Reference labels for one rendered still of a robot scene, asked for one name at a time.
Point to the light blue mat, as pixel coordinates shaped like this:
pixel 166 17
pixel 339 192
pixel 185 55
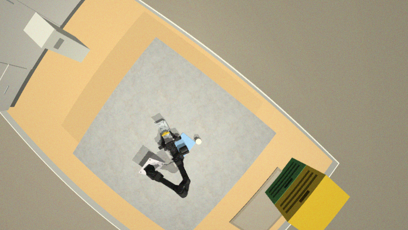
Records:
pixel 185 140

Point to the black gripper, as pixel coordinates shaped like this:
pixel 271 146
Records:
pixel 173 142

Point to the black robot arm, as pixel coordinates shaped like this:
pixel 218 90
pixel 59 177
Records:
pixel 178 156

